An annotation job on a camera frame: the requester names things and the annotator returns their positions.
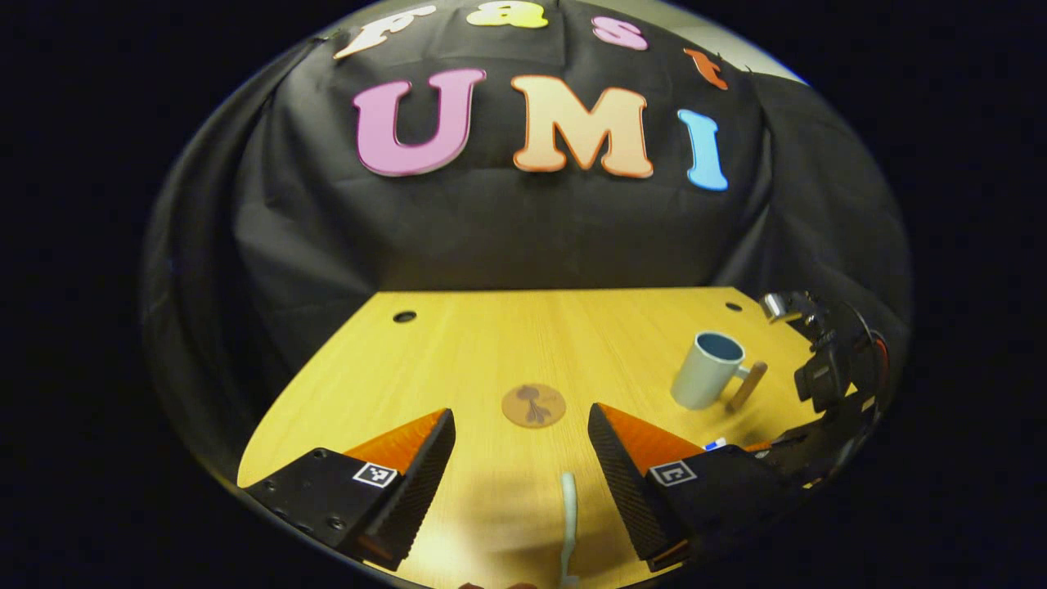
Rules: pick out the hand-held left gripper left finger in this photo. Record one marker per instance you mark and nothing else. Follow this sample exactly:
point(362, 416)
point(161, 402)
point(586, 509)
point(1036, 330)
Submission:
point(421, 491)

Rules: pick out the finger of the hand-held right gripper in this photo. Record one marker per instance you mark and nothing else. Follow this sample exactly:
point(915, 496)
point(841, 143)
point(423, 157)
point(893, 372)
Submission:
point(826, 450)

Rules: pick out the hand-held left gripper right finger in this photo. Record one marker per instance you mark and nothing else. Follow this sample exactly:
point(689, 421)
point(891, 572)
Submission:
point(626, 491)

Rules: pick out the pale green toothbrush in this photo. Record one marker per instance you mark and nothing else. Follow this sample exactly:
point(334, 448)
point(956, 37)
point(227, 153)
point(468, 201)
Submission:
point(569, 515)

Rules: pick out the white toothpaste tube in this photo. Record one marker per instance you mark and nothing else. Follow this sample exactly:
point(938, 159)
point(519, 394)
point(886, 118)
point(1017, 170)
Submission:
point(714, 444)

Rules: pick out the round brown coaster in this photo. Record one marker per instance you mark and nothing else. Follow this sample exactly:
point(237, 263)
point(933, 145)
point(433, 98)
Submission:
point(533, 406)

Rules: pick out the wooden desktop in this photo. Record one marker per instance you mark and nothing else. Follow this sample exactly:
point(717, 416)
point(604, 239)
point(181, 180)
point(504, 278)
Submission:
point(458, 352)

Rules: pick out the black backdrop cloth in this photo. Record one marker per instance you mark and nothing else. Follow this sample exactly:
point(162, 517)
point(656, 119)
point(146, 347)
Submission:
point(491, 237)

